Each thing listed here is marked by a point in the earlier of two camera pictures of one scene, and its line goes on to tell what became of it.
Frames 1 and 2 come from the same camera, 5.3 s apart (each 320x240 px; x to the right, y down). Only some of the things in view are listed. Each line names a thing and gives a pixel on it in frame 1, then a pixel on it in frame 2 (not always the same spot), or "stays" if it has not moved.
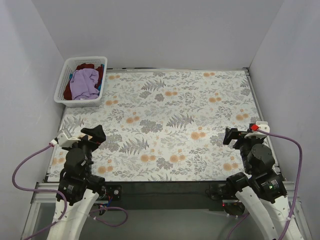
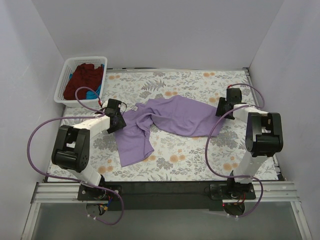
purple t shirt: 84,84 to 171,114
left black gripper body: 88,140 to 120,122
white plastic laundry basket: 81,81 stays
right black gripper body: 239,137 to 222,109
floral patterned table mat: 163,125 stays
